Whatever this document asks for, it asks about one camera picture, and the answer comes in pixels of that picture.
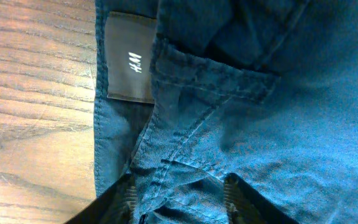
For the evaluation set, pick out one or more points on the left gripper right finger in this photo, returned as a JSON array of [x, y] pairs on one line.
[[244, 205]]

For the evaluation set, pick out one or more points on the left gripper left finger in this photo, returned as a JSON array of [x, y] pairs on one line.
[[115, 206]]

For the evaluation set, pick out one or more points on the blue denim shorts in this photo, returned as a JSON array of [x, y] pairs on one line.
[[264, 93]]

